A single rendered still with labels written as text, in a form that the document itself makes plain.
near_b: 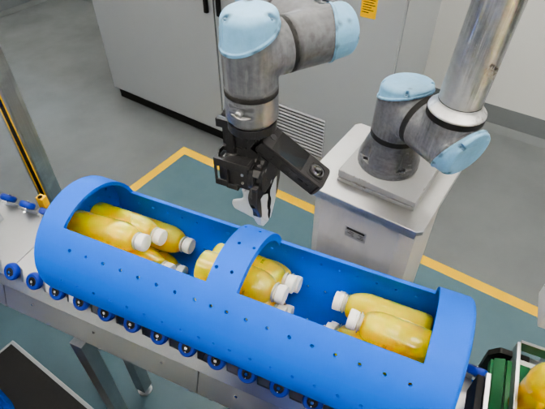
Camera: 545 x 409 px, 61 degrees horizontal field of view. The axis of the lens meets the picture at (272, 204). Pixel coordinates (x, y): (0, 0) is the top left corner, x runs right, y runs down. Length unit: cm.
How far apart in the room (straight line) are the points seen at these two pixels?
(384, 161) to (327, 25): 55
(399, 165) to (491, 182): 211
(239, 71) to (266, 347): 50
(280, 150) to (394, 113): 44
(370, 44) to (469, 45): 143
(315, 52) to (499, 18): 36
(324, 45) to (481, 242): 226
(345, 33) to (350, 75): 177
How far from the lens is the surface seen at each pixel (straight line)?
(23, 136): 175
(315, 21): 64
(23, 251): 148
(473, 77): 94
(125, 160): 323
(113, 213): 116
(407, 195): 114
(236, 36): 58
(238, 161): 70
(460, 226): 285
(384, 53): 231
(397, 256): 122
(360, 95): 245
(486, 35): 90
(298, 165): 68
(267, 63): 60
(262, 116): 64
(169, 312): 95
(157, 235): 111
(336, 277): 107
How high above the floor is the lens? 192
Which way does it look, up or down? 44 degrees down
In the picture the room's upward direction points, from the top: straight up
